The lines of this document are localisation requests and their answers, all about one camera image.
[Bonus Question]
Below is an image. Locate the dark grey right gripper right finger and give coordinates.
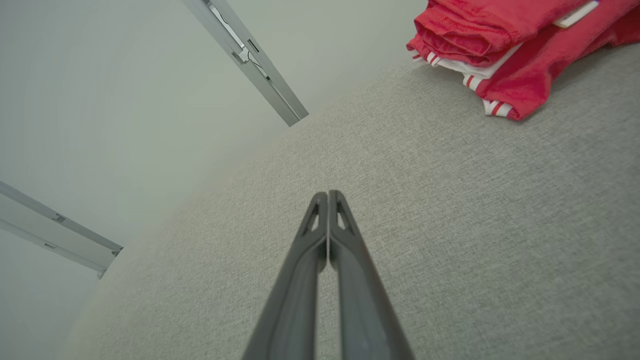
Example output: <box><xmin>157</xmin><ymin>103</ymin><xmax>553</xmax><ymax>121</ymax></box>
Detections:
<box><xmin>328</xmin><ymin>190</ymin><xmax>416</xmax><ymax>360</ymax></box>

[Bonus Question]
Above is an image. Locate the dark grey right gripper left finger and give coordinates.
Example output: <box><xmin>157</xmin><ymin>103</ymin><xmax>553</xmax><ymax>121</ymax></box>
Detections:
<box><xmin>241</xmin><ymin>191</ymin><xmax>330</xmax><ymax>360</ymax></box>

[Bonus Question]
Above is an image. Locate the grey metal partition post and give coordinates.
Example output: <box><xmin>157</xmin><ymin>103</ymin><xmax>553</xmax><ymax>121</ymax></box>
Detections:
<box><xmin>0</xmin><ymin>181</ymin><xmax>124</xmax><ymax>279</ymax></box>
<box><xmin>182</xmin><ymin>0</ymin><xmax>309</xmax><ymax>127</ymax></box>

